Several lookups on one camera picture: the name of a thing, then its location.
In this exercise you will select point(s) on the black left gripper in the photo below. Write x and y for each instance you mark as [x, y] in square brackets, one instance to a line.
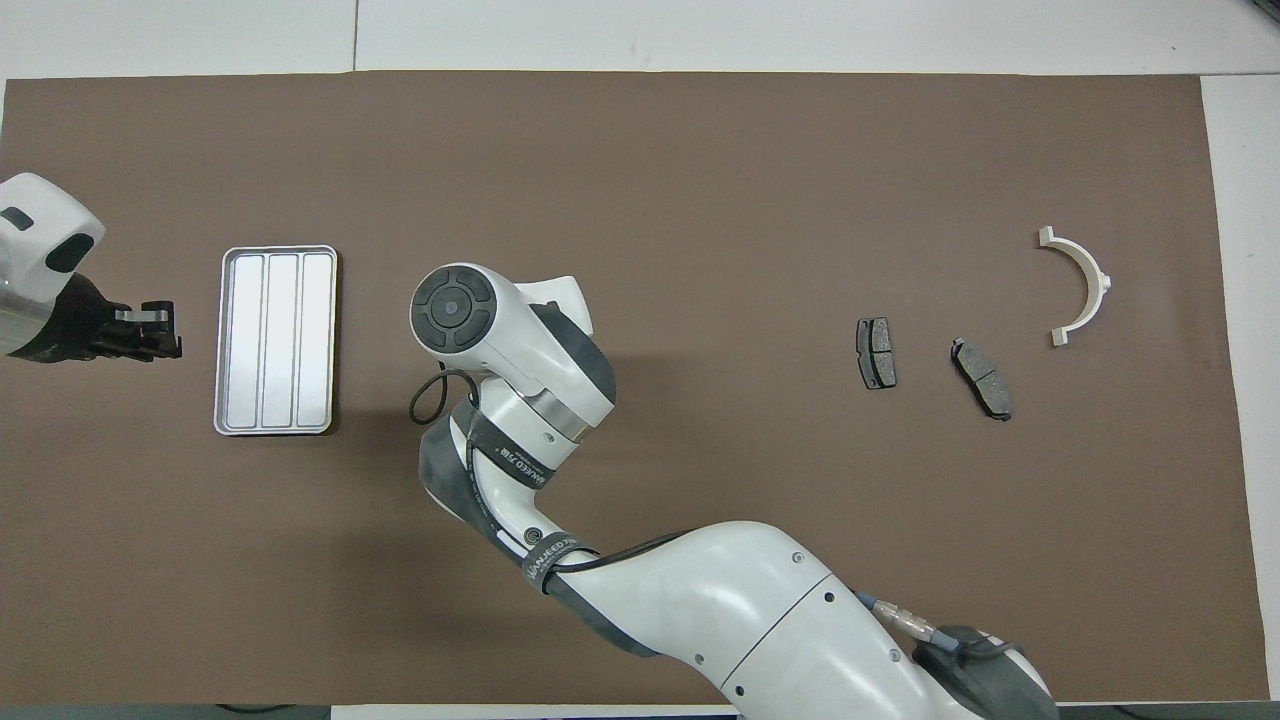
[75, 320]

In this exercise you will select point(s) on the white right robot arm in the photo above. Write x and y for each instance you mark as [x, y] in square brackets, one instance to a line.
[760, 620]

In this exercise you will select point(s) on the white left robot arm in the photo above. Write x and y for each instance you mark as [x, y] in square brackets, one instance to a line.
[30, 240]

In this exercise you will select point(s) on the silver metal tray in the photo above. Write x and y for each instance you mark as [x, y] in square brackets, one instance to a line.
[280, 340]

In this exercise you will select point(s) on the brown table mat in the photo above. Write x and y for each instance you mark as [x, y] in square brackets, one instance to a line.
[700, 150]

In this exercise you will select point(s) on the short dark brake pad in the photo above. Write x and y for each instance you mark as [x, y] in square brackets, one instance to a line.
[878, 355]

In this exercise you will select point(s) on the long dark brake pad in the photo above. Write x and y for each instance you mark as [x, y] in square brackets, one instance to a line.
[985, 385]

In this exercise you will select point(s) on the white semicircular plastic bracket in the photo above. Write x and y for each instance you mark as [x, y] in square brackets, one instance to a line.
[1093, 264]

